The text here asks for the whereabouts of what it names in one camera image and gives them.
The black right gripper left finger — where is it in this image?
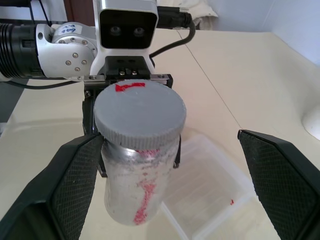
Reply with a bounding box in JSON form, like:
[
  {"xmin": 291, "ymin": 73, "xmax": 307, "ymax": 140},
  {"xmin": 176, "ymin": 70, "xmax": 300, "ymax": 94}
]
[{"xmin": 0, "ymin": 134, "xmax": 105, "ymax": 240}]

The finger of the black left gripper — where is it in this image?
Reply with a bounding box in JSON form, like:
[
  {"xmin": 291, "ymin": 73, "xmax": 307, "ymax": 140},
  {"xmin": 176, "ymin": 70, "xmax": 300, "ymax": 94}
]
[
  {"xmin": 81, "ymin": 96, "xmax": 109, "ymax": 179},
  {"xmin": 171, "ymin": 134, "xmax": 183, "ymax": 170}
]

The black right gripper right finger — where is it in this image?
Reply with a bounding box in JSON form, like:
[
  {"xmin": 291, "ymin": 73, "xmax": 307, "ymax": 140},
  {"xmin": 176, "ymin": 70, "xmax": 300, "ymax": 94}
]
[{"xmin": 236, "ymin": 129, "xmax": 320, "ymax": 240}]

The grey plastic jar lid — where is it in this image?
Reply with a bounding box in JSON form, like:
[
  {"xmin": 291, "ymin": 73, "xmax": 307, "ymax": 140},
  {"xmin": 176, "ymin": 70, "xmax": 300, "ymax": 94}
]
[{"xmin": 93, "ymin": 79, "xmax": 188, "ymax": 154}]

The clear plastic container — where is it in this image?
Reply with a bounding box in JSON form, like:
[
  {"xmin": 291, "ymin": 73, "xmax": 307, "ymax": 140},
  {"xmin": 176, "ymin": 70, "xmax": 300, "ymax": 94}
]
[{"xmin": 159, "ymin": 133, "xmax": 256, "ymax": 240}]

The white ceramic vase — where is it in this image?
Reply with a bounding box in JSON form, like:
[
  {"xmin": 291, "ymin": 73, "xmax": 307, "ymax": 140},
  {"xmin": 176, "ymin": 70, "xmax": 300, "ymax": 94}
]
[{"xmin": 301, "ymin": 99, "xmax": 320, "ymax": 141}]

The white cloth bag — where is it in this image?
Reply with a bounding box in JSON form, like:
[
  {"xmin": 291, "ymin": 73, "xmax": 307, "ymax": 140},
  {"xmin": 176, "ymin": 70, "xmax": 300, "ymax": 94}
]
[{"xmin": 156, "ymin": 0, "xmax": 219, "ymax": 31}]

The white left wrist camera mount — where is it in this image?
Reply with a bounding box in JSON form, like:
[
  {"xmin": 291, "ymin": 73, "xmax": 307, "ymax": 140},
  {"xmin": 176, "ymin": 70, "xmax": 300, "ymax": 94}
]
[{"xmin": 89, "ymin": 0, "xmax": 159, "ymax": 77}]

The thin black cable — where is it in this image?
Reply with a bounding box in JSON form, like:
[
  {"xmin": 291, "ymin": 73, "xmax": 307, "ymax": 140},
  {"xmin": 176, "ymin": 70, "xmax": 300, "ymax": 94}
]
[{"xmin": 0, "ymin": 79, "xmax": 85, "ymax": 90}]

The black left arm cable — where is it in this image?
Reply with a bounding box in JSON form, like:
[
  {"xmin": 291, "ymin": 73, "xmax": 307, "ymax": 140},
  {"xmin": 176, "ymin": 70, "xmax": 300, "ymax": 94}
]
[{"xmin": 149, "ymin": 6, "xmax": 197, "ymax": 59}]

